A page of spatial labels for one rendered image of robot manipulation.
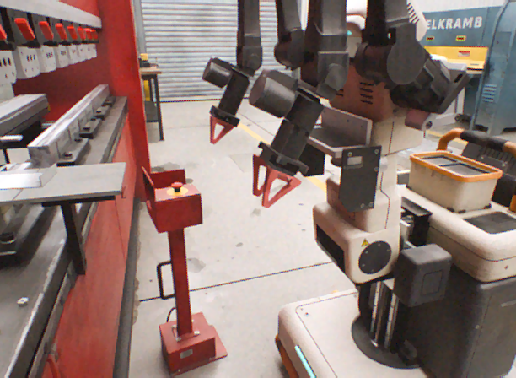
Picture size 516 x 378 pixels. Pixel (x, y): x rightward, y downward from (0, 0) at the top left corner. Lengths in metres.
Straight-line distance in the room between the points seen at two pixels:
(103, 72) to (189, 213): 1.87
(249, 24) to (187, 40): 7.22
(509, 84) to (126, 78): 4.92
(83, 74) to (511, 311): 2.76
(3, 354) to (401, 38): 0.76
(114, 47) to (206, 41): 5.49
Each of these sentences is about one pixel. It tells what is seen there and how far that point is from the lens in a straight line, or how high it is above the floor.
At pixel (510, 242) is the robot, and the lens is 1.11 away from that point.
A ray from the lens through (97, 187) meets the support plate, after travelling 0.78.
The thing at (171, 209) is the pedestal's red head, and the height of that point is 0.74.
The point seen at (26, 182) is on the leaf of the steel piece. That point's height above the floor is 1.00.
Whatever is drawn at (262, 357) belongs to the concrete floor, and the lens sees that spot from 1.73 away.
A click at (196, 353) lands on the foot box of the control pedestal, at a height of 0.06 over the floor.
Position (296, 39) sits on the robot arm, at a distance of 1.06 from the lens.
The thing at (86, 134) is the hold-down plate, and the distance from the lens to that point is 1.71.
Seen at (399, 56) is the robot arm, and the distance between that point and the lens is 0.69.
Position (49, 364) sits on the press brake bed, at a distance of 0.77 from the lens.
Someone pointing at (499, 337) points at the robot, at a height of 0.49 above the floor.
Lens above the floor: 1.27
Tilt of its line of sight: 22 degrees down
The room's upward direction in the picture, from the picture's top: straight up
